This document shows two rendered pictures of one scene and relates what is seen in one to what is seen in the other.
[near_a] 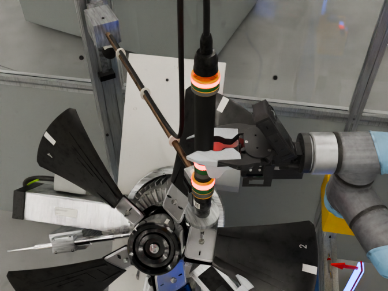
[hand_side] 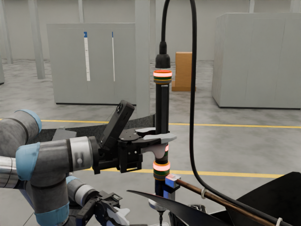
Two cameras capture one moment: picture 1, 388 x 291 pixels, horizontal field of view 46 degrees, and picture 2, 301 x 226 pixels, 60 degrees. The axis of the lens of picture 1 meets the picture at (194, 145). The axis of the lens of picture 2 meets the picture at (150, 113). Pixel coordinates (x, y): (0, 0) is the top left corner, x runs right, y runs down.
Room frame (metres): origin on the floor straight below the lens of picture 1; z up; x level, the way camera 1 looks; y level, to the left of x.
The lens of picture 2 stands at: (1.12, -0.27, 1.74)
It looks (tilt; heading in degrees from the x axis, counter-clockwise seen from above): 16 degrees down; 159
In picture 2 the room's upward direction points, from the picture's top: straight up
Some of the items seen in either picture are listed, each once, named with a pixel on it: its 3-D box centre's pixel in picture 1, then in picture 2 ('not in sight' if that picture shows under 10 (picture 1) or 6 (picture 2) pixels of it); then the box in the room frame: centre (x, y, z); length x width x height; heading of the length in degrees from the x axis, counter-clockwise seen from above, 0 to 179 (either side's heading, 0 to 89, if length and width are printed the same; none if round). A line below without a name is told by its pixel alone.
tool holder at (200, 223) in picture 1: (200, 197); (164, 189); (0.55, -0.01, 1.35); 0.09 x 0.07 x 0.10; 26
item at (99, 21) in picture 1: (101, 25); not in sight; (1.11, 0.25, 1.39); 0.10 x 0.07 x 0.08; 26
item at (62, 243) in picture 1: (64, 243); not in sight; (0.61, 0.32, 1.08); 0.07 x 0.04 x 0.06; 91
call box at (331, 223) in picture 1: (342, 202); not in sight; (0.77, -0.42, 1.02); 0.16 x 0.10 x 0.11; 171
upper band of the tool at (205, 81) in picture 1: (205, 81); (162, 76); (0.54, -0.02, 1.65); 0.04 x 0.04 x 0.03
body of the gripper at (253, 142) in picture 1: (272, 156); (115, 150); (0.55, -0.14, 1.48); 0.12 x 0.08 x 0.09; 91
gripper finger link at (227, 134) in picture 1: (212, 144); (160, 146); (0.57, -0.03, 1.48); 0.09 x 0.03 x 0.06; 82
